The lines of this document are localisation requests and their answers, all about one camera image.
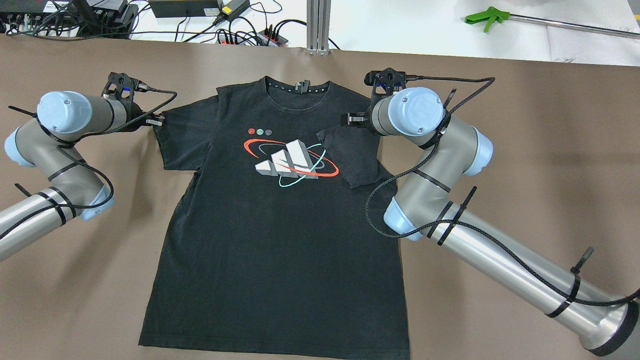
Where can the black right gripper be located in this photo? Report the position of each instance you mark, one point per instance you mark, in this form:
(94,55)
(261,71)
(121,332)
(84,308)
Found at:
(365,120)

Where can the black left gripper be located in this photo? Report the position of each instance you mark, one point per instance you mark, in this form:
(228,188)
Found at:
(134,123)

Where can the black graphic t-shirt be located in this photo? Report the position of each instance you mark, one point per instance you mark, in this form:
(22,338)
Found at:
(269,250)

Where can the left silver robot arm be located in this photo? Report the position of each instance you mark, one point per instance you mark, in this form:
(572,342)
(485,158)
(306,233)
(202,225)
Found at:
(47,142)

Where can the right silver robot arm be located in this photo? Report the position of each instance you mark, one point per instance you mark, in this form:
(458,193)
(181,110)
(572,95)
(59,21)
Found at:
(422,208)

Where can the black power strip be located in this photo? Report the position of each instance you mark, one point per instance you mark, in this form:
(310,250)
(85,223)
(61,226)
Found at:
(250,38)

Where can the black power adapter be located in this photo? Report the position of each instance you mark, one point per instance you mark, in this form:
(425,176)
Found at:
(234,8)

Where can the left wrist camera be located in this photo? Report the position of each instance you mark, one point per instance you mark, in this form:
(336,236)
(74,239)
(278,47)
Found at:
(123,87)

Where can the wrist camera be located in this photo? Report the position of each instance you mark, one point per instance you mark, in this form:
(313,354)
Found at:
(387,82)
(123,87)

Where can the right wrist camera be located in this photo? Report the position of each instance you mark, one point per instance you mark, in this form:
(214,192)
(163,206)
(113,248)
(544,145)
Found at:
(387,82)

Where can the aluminium frame post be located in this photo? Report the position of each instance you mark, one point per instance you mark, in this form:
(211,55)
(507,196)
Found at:
(317,27)

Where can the green handled grabber tool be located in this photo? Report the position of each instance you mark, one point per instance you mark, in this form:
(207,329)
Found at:
(493,15)

